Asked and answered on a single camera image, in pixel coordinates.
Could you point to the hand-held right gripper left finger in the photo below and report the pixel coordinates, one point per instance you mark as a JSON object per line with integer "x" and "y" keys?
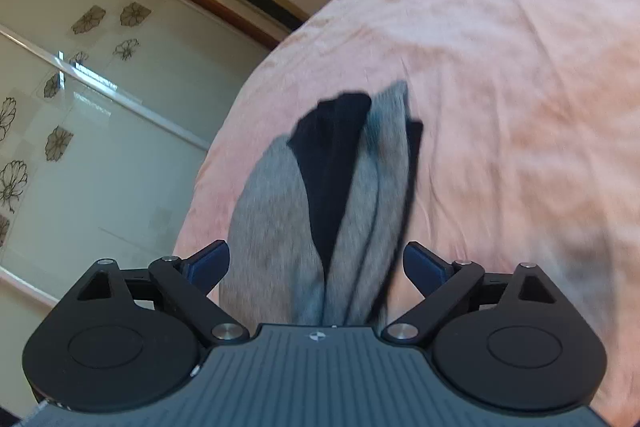
{"x": 207, "y": 264}

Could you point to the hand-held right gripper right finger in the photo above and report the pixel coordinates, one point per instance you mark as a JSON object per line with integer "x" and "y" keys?
{"x": 425, "y": 264}

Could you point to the grey and navy sweater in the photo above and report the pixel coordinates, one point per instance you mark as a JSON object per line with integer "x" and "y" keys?
{"x": 280, "y": 217}

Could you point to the floral glass sliding door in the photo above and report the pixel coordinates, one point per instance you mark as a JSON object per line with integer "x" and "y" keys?
{"x": 100, "y": 117}

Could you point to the pink bed sheet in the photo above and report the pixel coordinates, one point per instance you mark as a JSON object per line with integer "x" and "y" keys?
{"x": 500, "y": 82}

